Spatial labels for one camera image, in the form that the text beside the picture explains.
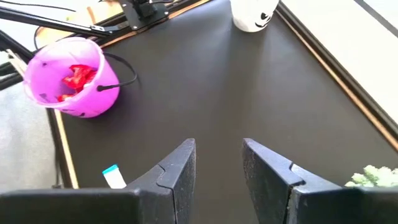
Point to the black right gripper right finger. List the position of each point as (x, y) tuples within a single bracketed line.
[(326, 207)]

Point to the white blue Hershey's bar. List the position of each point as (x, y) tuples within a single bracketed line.
[(114, 179)]

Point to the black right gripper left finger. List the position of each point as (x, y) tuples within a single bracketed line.
[(93, 208)]

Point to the black textured table mat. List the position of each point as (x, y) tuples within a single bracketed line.
[(233, 93)]

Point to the white plastic bucket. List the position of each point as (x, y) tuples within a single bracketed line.
[(252, 15)]

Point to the artificial succulent in pot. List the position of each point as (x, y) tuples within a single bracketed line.
[(376, 177)]

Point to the purple plastic bucket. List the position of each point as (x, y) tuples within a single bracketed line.
[(46, 77)]

